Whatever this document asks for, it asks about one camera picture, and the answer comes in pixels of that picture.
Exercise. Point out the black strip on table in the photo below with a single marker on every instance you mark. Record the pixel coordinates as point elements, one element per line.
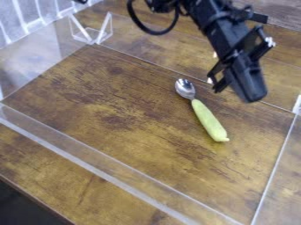
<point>260,18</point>

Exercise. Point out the green handled metal spoon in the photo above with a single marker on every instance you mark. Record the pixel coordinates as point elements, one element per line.
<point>217,132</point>

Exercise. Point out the clear acrylic corner bracket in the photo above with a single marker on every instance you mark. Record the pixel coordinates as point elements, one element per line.
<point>90,35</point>

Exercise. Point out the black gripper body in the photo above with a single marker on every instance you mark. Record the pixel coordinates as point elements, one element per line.
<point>223,23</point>

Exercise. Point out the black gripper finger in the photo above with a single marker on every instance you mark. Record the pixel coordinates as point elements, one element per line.
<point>245,79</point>

